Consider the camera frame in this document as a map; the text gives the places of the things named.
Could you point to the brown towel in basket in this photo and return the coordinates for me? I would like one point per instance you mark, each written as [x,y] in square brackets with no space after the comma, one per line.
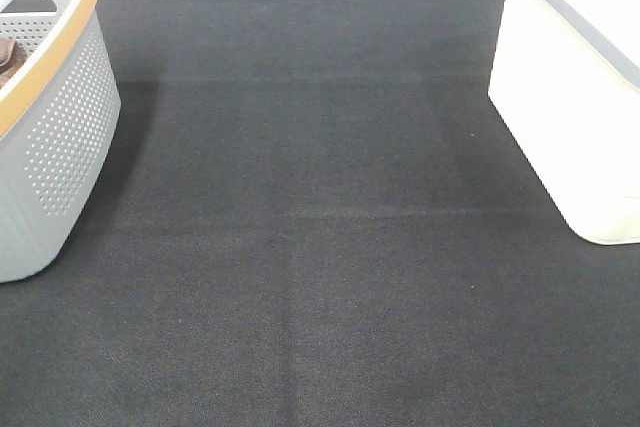
[12,57]

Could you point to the black fabric table mat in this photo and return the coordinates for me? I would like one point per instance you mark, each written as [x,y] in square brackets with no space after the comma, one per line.
[312,215]

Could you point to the grey perforated laundry basket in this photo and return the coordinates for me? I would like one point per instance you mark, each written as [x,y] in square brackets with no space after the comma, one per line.
[58,117]

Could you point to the white plastic storage basket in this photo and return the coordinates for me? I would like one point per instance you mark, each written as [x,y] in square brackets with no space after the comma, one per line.
[565,80]

